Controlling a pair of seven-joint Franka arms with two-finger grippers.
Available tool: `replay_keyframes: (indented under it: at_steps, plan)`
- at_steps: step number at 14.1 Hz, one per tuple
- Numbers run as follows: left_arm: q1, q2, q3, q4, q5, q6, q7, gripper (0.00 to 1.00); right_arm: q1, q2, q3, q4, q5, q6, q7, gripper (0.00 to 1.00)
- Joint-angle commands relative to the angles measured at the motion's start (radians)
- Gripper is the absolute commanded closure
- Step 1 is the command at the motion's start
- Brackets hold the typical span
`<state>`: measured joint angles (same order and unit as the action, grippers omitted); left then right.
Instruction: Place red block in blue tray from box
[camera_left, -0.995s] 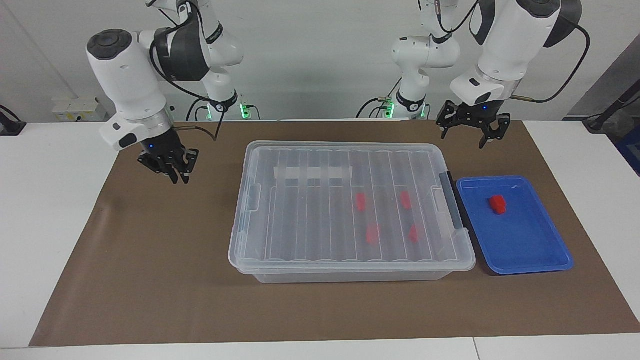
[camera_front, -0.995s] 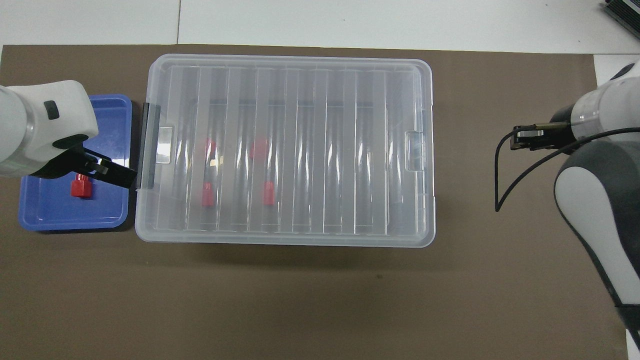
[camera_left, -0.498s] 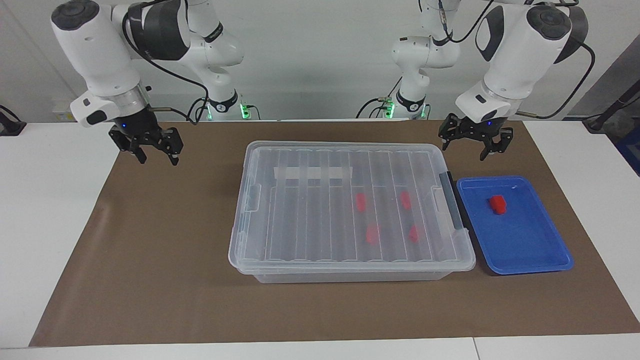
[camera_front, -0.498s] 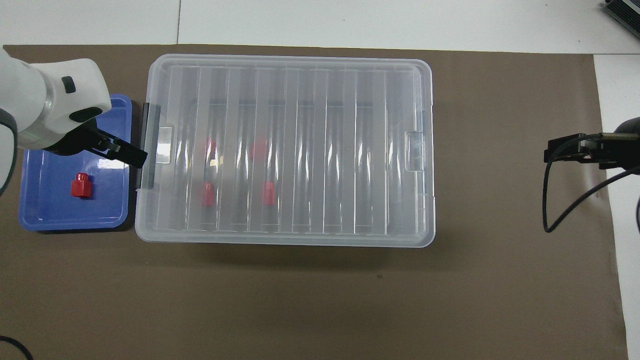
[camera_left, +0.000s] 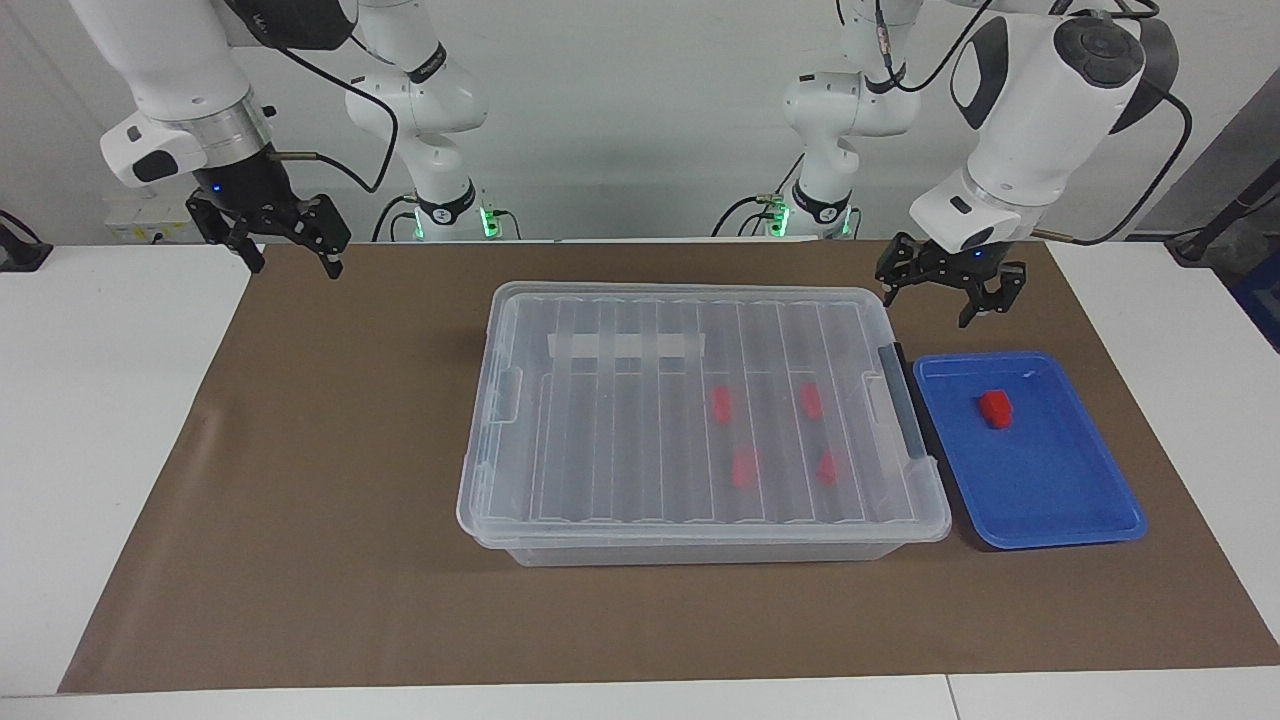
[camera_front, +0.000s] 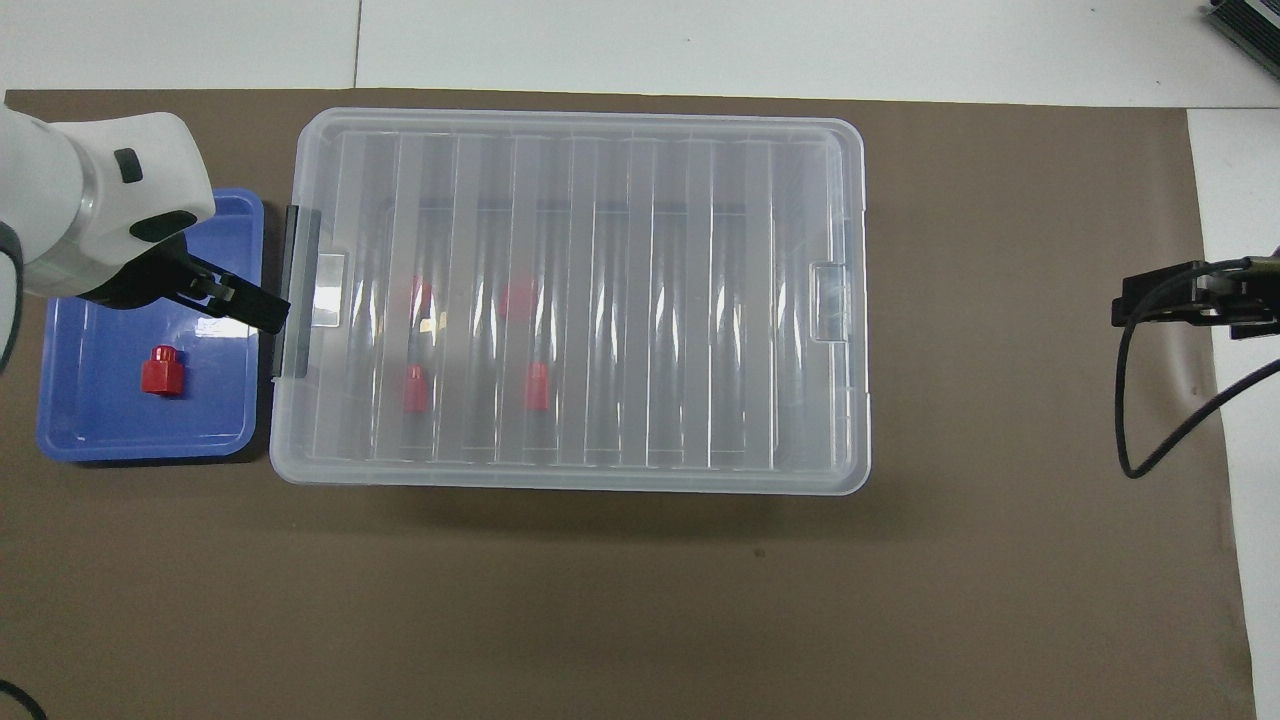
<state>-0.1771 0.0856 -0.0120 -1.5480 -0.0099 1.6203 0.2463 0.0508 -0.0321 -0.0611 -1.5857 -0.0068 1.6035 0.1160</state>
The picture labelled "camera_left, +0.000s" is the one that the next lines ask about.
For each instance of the black box latch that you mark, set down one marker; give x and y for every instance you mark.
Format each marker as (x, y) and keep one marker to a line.
(905, 405)

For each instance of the clear ribbed box lid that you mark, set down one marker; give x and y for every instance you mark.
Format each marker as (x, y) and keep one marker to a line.
(640, 450)

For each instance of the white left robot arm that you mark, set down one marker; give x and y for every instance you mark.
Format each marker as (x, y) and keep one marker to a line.
(1040, 110)

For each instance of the white wall socket box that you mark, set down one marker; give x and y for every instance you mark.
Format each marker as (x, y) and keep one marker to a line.
(150, 222)

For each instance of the black tripod stand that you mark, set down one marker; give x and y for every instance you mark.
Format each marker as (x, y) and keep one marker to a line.
(1215, 225)

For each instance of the blue crate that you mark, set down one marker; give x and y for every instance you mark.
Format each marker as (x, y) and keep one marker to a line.
(1262, 310)

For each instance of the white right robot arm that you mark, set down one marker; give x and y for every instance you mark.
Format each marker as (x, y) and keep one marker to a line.
(170, 60)

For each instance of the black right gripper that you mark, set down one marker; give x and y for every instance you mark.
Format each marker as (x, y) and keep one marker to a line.
(245, 195)

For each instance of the blue plastic tray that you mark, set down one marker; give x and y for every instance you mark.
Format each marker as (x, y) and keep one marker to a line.
(1050, 480)

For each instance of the clear plastic storage box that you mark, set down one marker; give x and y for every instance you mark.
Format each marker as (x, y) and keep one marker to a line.
(700, 553)

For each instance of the brown table mat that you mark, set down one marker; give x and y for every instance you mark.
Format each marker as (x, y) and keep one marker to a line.
(350, 560)

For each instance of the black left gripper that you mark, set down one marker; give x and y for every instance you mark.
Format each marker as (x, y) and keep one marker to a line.
(955, 262)

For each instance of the black clamp stand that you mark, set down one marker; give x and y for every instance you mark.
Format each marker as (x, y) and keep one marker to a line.
(20, 250)

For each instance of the red plastic block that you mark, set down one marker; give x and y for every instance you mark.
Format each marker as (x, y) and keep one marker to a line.
(721, 402)
(827, 466)
(745, 468)
(996, 408)
(811, 400)

